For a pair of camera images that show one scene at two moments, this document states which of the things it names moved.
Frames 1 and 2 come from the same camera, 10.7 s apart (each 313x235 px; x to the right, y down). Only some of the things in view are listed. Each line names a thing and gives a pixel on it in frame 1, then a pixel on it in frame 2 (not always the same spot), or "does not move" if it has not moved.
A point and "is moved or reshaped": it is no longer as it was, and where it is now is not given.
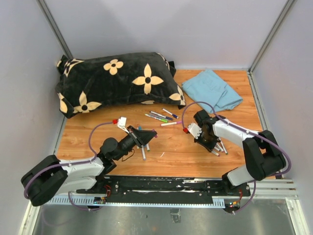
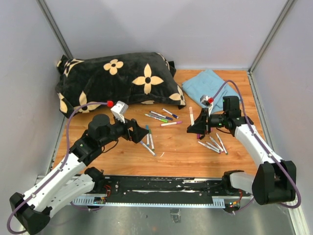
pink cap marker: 220,147 does not move
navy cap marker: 162,116 does not move
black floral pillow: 84,84 does not move
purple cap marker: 215,153 is moved or reshaped
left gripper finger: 141,134 to 137,129
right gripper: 210,147 to 200,125
